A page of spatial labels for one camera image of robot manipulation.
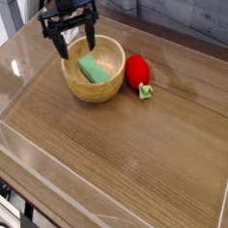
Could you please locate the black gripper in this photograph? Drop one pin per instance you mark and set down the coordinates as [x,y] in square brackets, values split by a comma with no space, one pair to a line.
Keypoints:
[87,14]

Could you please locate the clear acrylic tray wall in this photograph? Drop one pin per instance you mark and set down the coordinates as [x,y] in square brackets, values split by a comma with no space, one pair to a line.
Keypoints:
[125,163]

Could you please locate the brown wooden bowl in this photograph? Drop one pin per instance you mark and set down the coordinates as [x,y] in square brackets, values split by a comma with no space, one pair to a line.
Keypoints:
[111,57]

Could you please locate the red plush strawberry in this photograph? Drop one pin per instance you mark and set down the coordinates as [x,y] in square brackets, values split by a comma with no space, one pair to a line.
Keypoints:
[138,75]

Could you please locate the green rectangular stick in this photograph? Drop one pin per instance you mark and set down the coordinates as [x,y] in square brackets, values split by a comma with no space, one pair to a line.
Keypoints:
[92,69]

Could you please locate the clear acrylic corner bracket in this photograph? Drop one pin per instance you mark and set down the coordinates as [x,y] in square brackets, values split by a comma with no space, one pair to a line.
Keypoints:
[68,34]

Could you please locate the black table leg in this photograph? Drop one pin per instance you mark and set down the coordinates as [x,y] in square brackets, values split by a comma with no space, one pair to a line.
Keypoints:
[28,211]

